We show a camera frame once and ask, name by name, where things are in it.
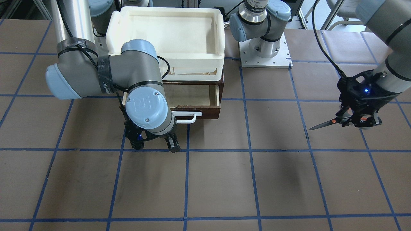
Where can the dark wooden drawer cabinet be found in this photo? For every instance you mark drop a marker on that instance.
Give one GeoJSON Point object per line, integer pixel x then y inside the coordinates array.
{"type": "Point", "coordinates": [188, 100]}

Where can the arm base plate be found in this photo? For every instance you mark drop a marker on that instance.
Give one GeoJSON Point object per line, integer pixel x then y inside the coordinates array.
{"type": "Point", "coordinates": [257, 53]}

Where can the wooden drawer with white handle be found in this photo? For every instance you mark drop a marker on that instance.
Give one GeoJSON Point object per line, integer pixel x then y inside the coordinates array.
{"type": "Point", "coordinates": [148, 104]}

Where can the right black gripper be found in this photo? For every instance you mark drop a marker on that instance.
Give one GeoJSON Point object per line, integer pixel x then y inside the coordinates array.
{"type": "Point", "coordinates": [172, 143]}

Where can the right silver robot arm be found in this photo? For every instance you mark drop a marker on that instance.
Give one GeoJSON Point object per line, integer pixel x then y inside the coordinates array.
{"type": "Point", "coordinates": [82, 72]}

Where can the orange grey scissors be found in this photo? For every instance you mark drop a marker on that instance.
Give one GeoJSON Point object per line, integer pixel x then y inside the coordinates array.
{"type": "Point", "coordinates": [364, 121]}

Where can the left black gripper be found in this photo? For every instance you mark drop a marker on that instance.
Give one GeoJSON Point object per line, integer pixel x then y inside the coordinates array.
{"type": "Point", "coordinates": [380, 101]}

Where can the cream plastic tray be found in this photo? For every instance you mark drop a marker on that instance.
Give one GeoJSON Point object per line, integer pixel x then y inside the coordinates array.
{"type": "Point", "coordinates": [192, 40]}

